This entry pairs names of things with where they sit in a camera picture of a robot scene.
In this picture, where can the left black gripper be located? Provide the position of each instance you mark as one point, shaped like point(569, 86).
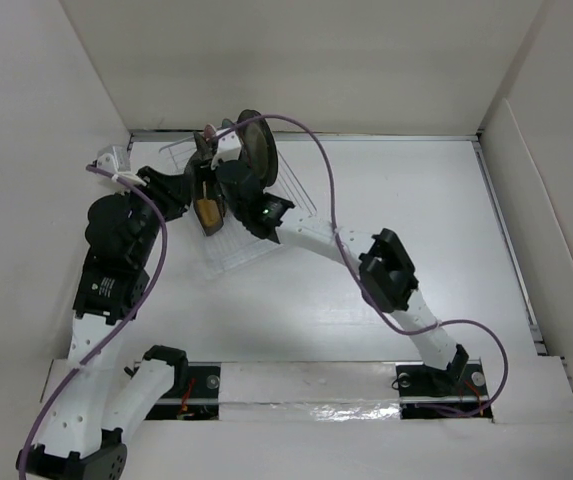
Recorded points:
point(174, 190)

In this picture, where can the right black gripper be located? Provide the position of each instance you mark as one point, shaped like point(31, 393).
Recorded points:
point(205, 174)

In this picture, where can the black square amber plate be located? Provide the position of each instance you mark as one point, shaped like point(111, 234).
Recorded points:
point(210, 214)

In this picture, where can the cream plate with tree pattern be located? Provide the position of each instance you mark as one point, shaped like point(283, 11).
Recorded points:
point(260, 151)

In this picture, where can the black square floral plate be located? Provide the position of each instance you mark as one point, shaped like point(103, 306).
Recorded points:
point(200, 150)

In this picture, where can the red plate with teal flower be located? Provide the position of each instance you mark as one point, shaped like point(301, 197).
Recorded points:
point(209, 132)

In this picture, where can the teal round plate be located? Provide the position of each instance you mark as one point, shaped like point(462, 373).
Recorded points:
point(228, 127)

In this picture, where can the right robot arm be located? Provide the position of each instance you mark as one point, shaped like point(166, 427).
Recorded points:
point(379, 262)

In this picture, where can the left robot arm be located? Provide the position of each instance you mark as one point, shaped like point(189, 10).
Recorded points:
point(81, 432)

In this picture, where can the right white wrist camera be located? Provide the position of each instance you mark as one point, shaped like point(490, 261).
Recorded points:
point(228, 147)

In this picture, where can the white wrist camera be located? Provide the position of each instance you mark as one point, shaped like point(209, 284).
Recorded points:
point(228, 147)
point(112, 163)

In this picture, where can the white wire dish rack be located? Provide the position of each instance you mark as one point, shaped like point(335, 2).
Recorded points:
point(232, 246)

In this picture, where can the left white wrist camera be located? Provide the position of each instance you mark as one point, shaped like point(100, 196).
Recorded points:
point(112, 163)

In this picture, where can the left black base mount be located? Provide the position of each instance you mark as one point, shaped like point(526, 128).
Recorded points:
point(199, 401)

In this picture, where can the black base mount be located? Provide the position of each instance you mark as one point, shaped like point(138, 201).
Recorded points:
point(424, 395)
point(199, 401)

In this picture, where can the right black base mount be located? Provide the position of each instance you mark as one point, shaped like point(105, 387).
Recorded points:
point(424, 395)

